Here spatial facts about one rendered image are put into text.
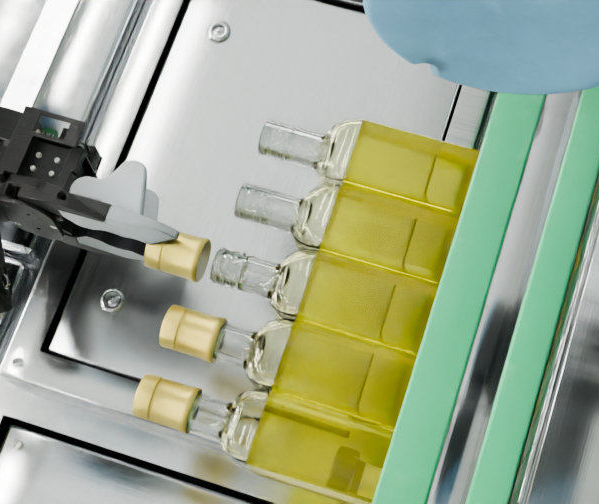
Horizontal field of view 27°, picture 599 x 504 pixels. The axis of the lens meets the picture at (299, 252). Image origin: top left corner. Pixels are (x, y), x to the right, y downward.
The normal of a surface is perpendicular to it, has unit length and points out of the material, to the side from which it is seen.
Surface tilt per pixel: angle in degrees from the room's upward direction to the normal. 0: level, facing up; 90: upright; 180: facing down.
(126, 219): 104
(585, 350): 90
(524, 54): 97
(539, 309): 90
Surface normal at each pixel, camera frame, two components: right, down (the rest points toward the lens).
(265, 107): -0.06, -0.33
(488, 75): -0.19, 0.91
